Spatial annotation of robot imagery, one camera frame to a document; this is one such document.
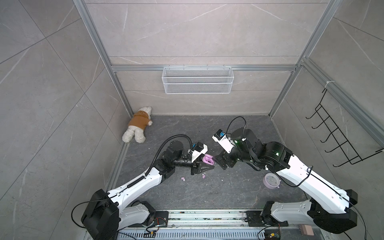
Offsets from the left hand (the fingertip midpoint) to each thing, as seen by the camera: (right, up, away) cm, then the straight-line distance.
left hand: (214, 163), depth 67 cm
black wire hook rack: (+57, +14, +2) cm, 58 cm away
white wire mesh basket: (-9, +49, +34) cm, 60 cm away
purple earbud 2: (-3, -13, +20) cm, 24 cm away
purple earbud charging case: (-3, +2, -2) cm, 4 cm away
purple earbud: (-16, -14, +19) cm, 28 cm away
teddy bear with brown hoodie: (-48, +21, +39) cm, 66 cm away
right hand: (+3, +6, -1) cm, 7 cm away
